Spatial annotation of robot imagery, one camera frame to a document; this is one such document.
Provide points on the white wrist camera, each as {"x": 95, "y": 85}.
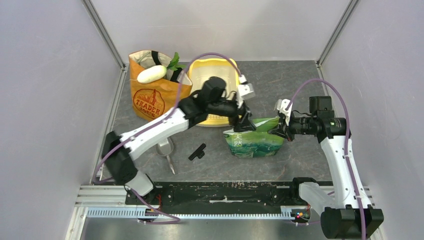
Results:
{"x": 245, "y": 89}
{"x": 284, "y": 109}

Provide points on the metal scoop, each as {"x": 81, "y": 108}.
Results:
{"x": 165, "y": 148}

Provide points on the white daikon radish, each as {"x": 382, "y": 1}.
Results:
{"x": 152, "y": 74}

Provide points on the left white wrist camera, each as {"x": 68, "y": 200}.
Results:
{"x": 245, "y": 89}

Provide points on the orange paper grocery bag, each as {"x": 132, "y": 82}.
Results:
{"x": 151, "y": 100}

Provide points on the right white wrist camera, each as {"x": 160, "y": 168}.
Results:
{"x": 284, "y": 109}

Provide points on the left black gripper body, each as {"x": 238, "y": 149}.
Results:
{"x": 232, "y": 110}

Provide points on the green litter bag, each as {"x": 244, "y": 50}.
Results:
{"x": 255, "y": 144}

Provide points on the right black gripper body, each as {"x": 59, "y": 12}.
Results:
{"x": 297, "y": 125}

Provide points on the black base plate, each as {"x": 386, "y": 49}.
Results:
{"x": 223, "y": 197}

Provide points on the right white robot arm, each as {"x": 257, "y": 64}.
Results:
{"x": 348, "y": 213}

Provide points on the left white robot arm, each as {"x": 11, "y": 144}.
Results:
{"x": 120, "y": 151}

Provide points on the yellow litter box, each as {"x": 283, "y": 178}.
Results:
{"x": 202, "y": 69}

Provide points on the black bag clip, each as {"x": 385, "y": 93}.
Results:
{"x": 198, "y": 153}

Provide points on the slotted cable duct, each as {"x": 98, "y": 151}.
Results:
{"x": 141, "y": 212}

